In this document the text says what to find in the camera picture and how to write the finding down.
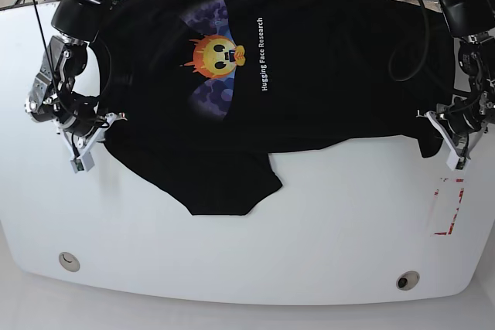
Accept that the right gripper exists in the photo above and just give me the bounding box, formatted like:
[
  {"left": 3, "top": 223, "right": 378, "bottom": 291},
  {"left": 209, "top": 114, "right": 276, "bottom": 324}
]
[{"left": 57, "top": 113, "right": 127, "bottom": 160}]

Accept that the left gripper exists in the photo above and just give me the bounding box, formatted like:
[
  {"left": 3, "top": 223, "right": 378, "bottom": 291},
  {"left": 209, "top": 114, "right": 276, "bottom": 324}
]
[{"left": 417, "top": 101, "right": 488, "bottom": 159}]

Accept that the black printed t-shirt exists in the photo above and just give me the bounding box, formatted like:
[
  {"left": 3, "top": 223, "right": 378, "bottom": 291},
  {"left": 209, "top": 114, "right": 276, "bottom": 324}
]
[{"left": 93, "top": 0, "right": 456, "bottom": 216}]

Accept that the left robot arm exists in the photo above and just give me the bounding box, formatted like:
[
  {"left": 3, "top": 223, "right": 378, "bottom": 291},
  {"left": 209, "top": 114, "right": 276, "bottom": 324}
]
[{"left": 423, "top": 0, "right": 494, "bottom": 171}]

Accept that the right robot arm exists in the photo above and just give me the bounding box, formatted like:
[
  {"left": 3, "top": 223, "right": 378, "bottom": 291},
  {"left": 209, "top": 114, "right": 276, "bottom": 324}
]
[{"left": 24, "top": 0, "right": 125, "bottom": 172}]

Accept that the red tape rectangle marking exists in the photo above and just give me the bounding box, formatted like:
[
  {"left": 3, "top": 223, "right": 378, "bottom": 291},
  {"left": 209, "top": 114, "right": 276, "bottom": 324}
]
[{"left": 429, "top": 178, "right": 466, "bottom": 236}]

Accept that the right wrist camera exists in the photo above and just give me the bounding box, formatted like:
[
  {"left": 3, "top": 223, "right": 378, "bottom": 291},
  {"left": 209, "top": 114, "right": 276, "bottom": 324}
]
[{"left": 70, "top": 152, "right": 94, "bottom": 173}]

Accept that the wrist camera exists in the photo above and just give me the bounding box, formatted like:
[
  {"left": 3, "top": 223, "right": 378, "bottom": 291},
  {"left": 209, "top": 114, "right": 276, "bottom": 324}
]
[
  {"left": 70, "top": 152, "right": 94, "bottom": 173},
  {"left": 446, "top": 151, "right": 471, "bottom": 172}
]

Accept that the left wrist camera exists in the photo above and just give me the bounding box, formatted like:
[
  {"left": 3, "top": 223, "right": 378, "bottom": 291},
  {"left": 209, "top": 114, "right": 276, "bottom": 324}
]
[{"left": 446, "top": 151, "right": 471, "bottom": 172}]

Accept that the left table cable grommet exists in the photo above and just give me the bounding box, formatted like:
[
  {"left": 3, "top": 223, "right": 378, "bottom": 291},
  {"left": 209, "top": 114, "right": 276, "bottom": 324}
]
[{"left": 58, "top": 252, "right": 80, "bottom": 273}]

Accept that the table cable grommet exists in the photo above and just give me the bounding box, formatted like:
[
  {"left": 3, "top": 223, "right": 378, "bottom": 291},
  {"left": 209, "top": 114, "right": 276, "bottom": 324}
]
[
  {"left": 396, "top": 270, "right": 420, "bottom": 291},
  {"left": 58, "top": 252, "right": 80, "bottom": 273}
]

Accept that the right table cable grommet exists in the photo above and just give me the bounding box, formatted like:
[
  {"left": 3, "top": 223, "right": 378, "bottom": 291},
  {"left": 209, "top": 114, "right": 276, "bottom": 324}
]
[{"left": 396, "top": 270, "right": 420, "bottom": 291}]

